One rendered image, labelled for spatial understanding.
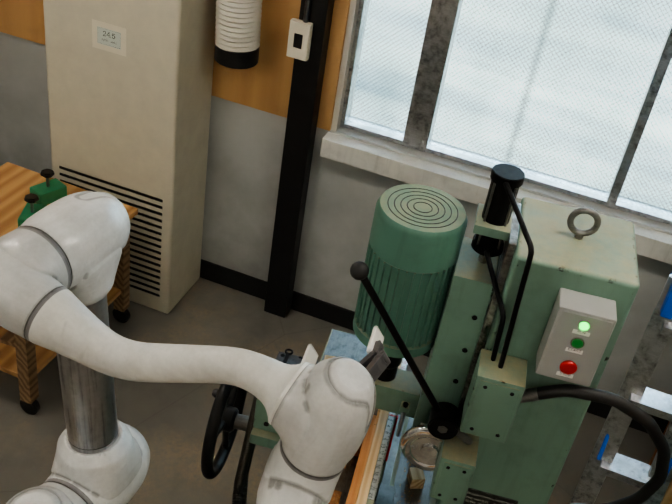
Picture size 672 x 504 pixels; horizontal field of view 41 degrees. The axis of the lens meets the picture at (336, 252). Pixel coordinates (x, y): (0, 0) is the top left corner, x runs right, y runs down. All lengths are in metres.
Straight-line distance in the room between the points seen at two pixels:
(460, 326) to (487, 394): 0.15
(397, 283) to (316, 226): 1.83
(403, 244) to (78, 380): 0.66
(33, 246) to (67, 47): 1.87
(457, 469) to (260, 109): 1.89
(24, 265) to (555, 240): 0.92
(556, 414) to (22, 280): 1.02
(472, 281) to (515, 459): 0.42
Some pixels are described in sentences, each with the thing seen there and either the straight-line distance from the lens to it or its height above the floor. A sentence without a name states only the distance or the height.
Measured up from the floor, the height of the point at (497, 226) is 1.52.
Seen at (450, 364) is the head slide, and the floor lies 1.21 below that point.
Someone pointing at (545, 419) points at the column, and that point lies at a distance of 1.85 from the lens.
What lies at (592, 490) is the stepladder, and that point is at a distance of 2.86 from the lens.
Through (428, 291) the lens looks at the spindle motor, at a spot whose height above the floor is 1.37.
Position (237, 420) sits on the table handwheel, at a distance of 2.16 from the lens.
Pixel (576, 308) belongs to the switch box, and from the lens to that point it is 1.60.
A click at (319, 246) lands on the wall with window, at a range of 3.56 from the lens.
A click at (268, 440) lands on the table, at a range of 2.07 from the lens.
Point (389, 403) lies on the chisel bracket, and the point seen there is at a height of 1.03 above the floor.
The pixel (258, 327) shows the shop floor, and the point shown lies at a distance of 3.67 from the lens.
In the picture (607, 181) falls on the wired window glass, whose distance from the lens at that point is 3.22.
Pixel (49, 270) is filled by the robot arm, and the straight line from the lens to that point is 1.50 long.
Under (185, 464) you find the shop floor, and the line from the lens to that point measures 3.15.
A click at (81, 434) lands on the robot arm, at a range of 1.87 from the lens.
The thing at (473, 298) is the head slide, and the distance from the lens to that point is 1.72.
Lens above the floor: 2.39
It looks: 35 degrees down
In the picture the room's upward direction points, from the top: 10 degrees clockwise
